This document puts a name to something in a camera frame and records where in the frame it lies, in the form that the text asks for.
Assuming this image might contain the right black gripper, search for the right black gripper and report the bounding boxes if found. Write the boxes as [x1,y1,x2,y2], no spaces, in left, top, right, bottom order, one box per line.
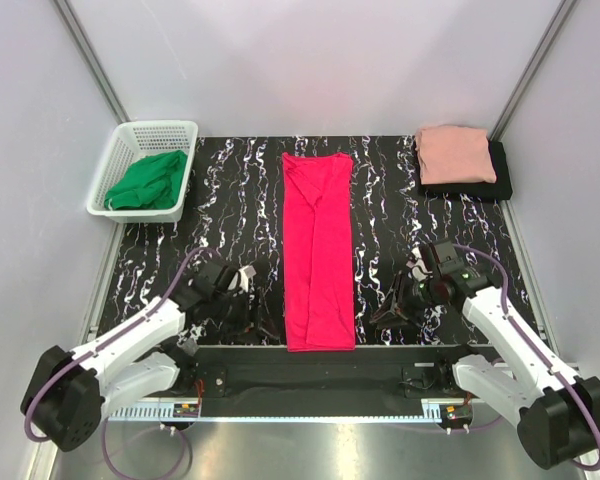
[369,271,442,330]

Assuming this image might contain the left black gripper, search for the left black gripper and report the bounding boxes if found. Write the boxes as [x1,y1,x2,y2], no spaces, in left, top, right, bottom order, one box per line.
[210,287,278,345]

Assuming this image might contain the red t-shirt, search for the red t-shirt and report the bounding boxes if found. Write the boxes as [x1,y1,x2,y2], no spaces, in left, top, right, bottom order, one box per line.
[282,153,356,352]

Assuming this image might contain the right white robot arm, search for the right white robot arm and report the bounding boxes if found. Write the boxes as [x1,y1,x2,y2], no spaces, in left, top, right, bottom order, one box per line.
[371,239,600,472]

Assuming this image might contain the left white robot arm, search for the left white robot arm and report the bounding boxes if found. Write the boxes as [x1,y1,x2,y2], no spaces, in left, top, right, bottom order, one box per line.
[20,260,280,451]

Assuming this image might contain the black marble table mat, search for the black marble table mat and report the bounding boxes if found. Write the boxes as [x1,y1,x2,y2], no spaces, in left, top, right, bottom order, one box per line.
[98,135,536,346]

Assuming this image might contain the green t-shirt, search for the green t-shirt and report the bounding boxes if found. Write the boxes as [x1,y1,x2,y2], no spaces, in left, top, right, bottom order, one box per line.
[104,150,187,211]

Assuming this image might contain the folded black t-shirt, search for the folded black t-shirt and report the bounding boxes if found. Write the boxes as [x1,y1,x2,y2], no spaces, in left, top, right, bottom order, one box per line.
[418,140,513,203]

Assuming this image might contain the folded pink t-shirt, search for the folded pink t-shirt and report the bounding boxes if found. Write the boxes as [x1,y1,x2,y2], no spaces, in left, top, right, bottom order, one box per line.
[415,125,497,185]

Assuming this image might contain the white plastic basket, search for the white plastic basket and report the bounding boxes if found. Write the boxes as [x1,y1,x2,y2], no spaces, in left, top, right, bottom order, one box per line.
[86,120,198,224]

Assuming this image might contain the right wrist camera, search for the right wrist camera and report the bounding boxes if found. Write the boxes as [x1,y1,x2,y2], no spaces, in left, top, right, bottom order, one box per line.
[407,249,431,281]

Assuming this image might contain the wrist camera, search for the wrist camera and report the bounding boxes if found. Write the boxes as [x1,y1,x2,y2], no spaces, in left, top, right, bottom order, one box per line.
[229,265,256,293]
[407,249,431,281]

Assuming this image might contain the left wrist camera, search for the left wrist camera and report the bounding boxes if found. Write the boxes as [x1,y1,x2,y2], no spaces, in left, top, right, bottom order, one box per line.
[229,265,256,293]

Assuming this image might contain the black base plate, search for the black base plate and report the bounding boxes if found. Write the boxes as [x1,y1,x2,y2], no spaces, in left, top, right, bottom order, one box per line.
[160,345,475,420]

